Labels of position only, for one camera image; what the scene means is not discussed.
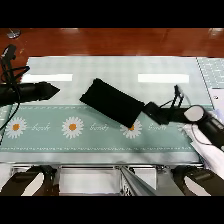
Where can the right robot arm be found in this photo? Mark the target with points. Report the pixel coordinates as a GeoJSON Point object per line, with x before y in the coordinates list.
{"type": "Point", "coordinates": [200, 118]}

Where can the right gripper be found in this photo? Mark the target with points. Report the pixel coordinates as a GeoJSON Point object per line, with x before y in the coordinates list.
{"type": "Point", "coordinates": [156, 113]}

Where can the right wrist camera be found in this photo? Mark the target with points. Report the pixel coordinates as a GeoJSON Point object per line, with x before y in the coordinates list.
{"type": "Point", "coordinates": [177, 96]}

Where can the white garment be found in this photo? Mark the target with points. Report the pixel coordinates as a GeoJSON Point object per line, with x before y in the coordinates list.
{"type": "Point", "coordinates": [211, 156]}

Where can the silver frame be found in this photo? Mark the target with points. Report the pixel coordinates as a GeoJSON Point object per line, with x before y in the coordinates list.
{"type": "Point", "coordinates": [135, 185]}

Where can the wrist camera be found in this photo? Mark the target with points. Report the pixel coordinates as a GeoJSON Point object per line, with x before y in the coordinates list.
{"type": "Point", "coordinates": [8, 52]}
{"type": "Point", "coordinates": [177, 96]}

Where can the black garment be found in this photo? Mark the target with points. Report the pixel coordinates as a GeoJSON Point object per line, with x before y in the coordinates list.
{"type": "Point", "coordinates": [111, 101]}

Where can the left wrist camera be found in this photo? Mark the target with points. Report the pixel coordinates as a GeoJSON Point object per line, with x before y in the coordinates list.
{"type": "Point", "coordinates": [8, 52]}

